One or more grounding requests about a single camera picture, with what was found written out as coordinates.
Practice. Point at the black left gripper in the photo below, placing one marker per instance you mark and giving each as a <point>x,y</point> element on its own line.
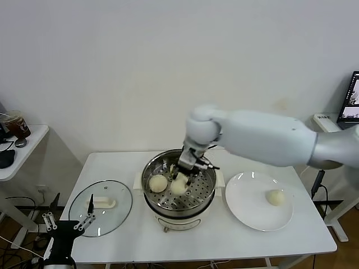
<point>63,234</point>

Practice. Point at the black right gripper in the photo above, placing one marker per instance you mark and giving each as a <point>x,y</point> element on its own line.
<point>188,170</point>

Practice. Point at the white steamed baozi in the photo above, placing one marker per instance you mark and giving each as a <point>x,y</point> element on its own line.
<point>171,169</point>
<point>178,188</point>
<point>275,197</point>
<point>158,184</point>

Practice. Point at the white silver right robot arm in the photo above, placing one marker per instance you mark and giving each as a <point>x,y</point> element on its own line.
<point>252,134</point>

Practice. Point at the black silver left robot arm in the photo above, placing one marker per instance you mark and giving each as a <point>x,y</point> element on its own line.
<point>59,260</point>

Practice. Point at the perforated stainless steel steamer basket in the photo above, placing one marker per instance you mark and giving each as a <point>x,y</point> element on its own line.
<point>202,193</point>

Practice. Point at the cream electric cooker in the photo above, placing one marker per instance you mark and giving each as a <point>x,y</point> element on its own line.
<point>179,221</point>

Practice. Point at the round white plate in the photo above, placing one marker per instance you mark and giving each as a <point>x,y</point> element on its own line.
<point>244,201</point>

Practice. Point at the white side table with drink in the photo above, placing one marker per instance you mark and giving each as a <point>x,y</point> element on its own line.
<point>31,151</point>

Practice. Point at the black computer mouse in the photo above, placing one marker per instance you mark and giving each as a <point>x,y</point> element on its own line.
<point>7,159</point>

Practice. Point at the round grey disc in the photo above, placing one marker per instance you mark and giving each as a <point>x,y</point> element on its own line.
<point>20,142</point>

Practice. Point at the iced coffee plastic cup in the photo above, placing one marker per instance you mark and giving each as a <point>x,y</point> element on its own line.
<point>20,126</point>

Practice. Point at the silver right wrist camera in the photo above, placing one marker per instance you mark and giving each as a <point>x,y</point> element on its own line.
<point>188,159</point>

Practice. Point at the white wall power socket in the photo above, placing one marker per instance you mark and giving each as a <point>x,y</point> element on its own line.
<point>42,189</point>

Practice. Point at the black laptop showing camera views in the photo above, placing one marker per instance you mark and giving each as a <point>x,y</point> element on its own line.
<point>350,112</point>

